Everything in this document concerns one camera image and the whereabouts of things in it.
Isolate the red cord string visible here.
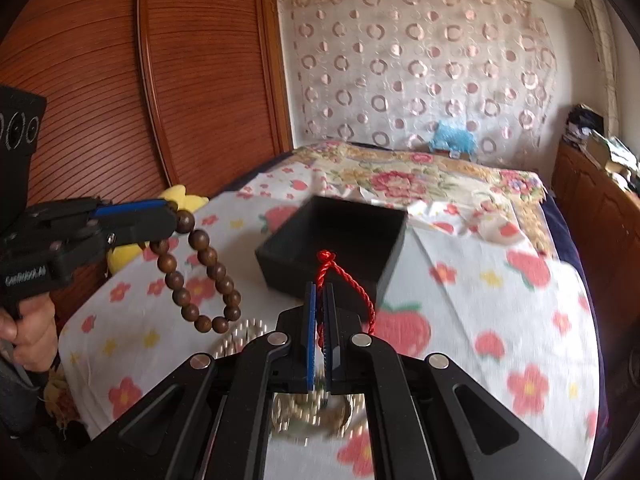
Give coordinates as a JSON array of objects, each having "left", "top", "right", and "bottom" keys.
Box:
[{"left": 316, "top": 249, "right": 378, "bottom": 346}]

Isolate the brown wooden bead bracelet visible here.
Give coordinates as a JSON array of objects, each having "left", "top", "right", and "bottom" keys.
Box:
[{"left": 148, "top": 200, "right": 243, "bottom": 335}]

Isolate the black jewelry box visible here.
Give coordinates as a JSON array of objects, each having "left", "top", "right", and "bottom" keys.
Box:
[{"left": 255, "top": 196, "right": 407, "bottom": 304}]

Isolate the person's left hand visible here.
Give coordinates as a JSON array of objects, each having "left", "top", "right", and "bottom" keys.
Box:
[{"left": 1, "top": 294, "right": 58, "bottom": 373}]

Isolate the yellow plush toy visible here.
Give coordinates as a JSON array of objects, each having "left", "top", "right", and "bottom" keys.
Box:
[{"left": 106, "top": 184, "right": 209, "bottom": 275}]

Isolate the white strawberry flower sheet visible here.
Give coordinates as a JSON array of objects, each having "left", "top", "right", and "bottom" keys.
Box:
[{"left": 60, "top": 164, "right": 600, "bottom": 471}]

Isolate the floral bed quilt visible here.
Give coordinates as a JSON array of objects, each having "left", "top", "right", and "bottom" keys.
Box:
[{"left": 277, "top": 141, "right": 558, "bottom": 258}]

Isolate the blue plush toy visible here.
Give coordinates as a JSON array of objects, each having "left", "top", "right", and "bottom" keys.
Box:
[{"left": 428, "top": 122, "right": 476, "bottom": 156}]

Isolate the sheer pink circle curtain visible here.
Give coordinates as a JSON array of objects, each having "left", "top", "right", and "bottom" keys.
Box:
[{"left": 280, "top": 0, "right": 556, "bottom": 167}]

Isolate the brown wooden side cabinet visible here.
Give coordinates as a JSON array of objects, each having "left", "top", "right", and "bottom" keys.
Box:
[{"left": 551, "top": 142, "right": 639, "bottom": 363}]

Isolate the clutter on cabinet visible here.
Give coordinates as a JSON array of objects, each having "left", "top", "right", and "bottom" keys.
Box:
[{"left": 562, "top": 104, "right": 639, "bottom": 195}]

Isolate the pearl necklace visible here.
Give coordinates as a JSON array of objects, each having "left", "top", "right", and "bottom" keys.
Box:
[{"left": 214, "top": 316, "right": 369, "bottom": 446}]

